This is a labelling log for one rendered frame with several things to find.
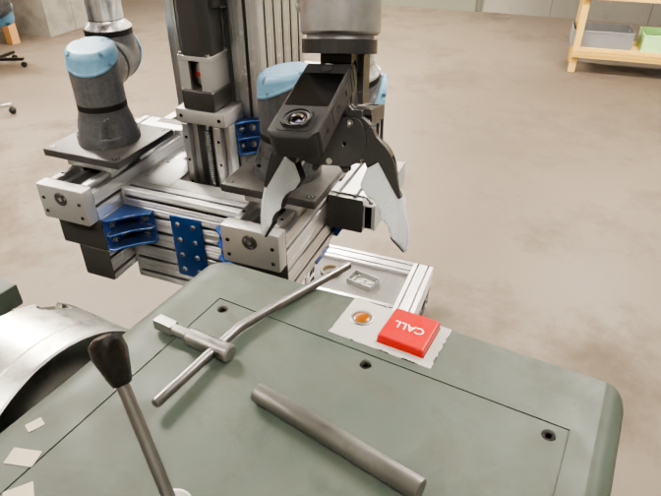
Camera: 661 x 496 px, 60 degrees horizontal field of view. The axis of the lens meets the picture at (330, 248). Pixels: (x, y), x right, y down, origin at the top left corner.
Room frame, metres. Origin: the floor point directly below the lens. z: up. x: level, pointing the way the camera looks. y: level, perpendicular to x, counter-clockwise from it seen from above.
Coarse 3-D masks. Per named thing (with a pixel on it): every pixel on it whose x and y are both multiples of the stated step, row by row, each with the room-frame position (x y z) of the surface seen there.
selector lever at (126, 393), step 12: (120, 396) 0.34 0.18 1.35; (132, 396) 0.35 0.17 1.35; (132, 408) 0.34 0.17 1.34; (132, 420) 0.33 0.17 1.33; (144, 420) 0.34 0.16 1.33; (144, 432) 0.33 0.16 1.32; (144, 444) 0.32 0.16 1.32; (156, 456) 0.32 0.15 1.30; (156, 468) 0.31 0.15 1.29; (156, 480) 0.31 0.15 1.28; (168, 480) 0.31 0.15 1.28; (168, 492) 0.31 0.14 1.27; (180, 492) 0.32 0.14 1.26
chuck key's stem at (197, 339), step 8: (152, 320) 0.54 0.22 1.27; (160, 320) 0.54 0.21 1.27; (168, 320) 0.54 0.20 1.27; (160, 328) 0.53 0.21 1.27; (168, 328) 0.52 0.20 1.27; (176, 328) 0.52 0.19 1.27; (184, 328) 0.52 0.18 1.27; (192, 328) 0.52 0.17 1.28; (176, 336) 0.52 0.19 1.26; (184, 336) 0.51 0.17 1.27; (192, 336) 0.51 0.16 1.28; (200, 336) 0.51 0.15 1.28; (208, 336) 0.50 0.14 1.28; (192, 344) 0.50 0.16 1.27; (200, 344) 0.50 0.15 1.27; (208, 344) 0.49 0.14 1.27; (216, 344) 0.49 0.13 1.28; (224, 344) 0.49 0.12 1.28; (232, 344) 0.49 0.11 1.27; (216, 352) 0.48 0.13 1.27; (224, 352) 0.48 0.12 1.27; (232, 352) 0.49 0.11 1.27; (224, 360) 0.48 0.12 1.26
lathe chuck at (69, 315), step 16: (32, 304) 0.63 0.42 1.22; (64, 304) 0.66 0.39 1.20; (0, 320) 0.58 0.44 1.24; (16, 320) 0.58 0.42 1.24; (32, 320) 0.58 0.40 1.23; (48, 320) 0.59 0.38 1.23; (64, 320) 0.59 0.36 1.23; (80, 320) 0.60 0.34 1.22; (96, 320) 0.62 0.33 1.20; (0, 336) 0.55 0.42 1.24; (16, 336) 0.55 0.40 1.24; (32, 336) 0.55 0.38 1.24; (48, 336) 0.55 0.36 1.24; (0, 352) 0.52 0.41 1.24; (16, 352) 0.52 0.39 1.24; (0, 368) 0.50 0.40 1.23
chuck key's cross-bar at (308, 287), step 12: (348, 264) 0.67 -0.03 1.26; (324, 276) 0.64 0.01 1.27; (336, 276) 0.65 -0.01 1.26; (300, 288) 0.61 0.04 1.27; (312, 288) 0.61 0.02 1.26; (276, 300) 0.58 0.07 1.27; (288, 300) 0.58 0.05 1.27; (264, 312) 0.56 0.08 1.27; (240, 324) 0.53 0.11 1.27; (252, 324) 0.54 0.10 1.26; (228, 336) 0.51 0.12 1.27; (204, 360) 0.47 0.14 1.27; (192, 372) 0.45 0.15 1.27; (168, 384) 0.43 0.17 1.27; (180, 384) 0.44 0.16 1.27; (156, 396) 0.42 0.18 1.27; (168, 396) 0.42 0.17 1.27
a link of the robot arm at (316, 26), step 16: (304, 0) 0.55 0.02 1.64; (320, 0) 0.53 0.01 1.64; (336, 0) 0.53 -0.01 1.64; (352, 0) 0.53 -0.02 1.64; (368, 0) 0.54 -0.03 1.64; (304, 16) 0.54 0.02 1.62; (320, 16) 0.53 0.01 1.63; (336, 16) 0.53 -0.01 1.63; (352, 16) 0.53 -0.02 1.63; (368, 16) 0.53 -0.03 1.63; (304, 32) 0.54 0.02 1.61; (320, 32) 0.53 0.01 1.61; (336, 32) 0.52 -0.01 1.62; (352, 32) 0.52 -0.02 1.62; (368, 32) 0.53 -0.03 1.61
